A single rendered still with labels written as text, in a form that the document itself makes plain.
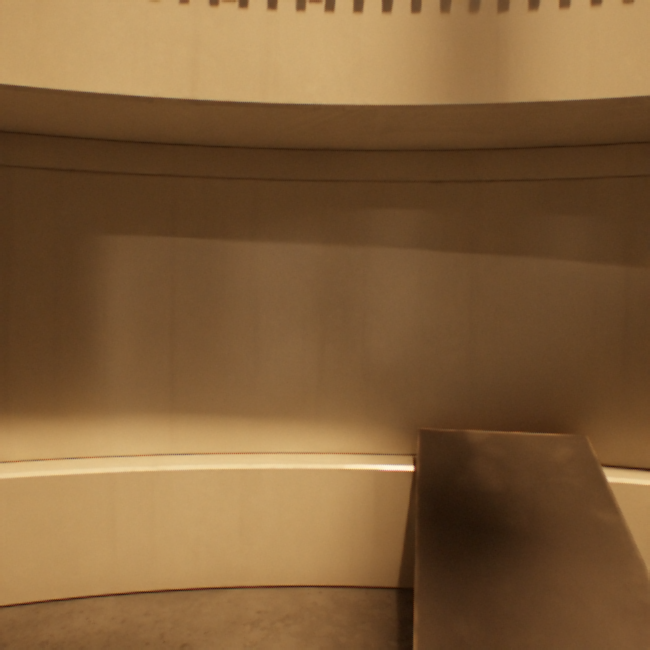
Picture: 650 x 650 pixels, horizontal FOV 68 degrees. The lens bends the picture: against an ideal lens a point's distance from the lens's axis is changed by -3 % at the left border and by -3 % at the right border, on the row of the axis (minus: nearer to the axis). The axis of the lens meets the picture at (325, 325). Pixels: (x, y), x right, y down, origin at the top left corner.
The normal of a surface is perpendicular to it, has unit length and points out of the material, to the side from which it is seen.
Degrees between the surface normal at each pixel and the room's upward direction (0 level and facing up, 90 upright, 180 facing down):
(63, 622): 0
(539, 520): 25
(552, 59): 90
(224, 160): 90
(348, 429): 90
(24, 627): 0
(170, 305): 90
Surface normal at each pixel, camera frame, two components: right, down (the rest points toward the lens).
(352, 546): -0.01, 0.03
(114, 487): 0.22, 0.03
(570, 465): -0.07, -0.90
